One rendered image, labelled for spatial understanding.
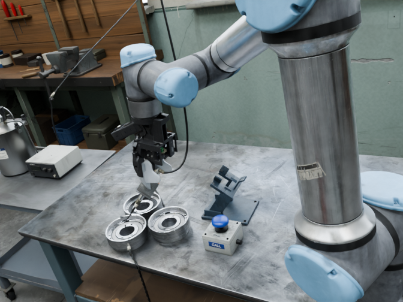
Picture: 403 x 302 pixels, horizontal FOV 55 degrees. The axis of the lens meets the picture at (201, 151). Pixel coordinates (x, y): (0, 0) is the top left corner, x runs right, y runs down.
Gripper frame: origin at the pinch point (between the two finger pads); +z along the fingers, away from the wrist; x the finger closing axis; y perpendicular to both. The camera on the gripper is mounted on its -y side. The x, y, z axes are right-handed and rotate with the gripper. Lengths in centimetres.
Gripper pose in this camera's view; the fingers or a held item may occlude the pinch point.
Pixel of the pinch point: (150, 180)
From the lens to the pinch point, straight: 102.2
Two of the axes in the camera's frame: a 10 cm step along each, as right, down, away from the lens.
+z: 0.6, 8.5, 5.2
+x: 4.7, -4.9, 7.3
